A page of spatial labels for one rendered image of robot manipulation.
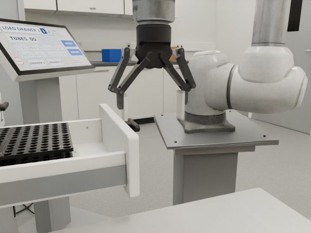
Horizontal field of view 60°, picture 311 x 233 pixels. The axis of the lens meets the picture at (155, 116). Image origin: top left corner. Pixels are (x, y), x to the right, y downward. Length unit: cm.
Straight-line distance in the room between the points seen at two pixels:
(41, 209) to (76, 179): 125
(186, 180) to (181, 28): 409
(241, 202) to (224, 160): 42
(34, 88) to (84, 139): 80
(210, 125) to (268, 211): 46
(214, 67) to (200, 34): 422
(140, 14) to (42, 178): 35
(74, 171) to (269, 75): 63
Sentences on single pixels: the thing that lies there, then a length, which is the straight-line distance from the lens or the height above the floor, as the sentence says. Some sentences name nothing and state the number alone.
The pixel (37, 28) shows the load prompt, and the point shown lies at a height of 116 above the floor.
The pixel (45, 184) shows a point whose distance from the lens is 45.
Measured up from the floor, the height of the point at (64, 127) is 90.
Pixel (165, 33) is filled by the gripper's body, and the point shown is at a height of 109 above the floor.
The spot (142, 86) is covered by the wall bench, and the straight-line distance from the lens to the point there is 380.
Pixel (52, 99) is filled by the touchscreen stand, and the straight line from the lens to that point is 151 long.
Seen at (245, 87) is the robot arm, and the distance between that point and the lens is 89.
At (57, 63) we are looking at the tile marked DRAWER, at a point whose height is 100.
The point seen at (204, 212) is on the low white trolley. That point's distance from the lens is 55.
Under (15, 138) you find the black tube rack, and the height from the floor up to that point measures 90.
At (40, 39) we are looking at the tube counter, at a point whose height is 111.
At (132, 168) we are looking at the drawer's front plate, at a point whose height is 87.
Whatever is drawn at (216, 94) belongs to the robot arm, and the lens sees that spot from 92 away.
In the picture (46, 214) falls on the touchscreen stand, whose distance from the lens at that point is 169.
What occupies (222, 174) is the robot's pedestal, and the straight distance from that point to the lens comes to 103.
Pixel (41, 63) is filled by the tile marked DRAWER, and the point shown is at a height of 100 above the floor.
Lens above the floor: 106
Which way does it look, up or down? 14 degrees down
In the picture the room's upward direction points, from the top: straight up
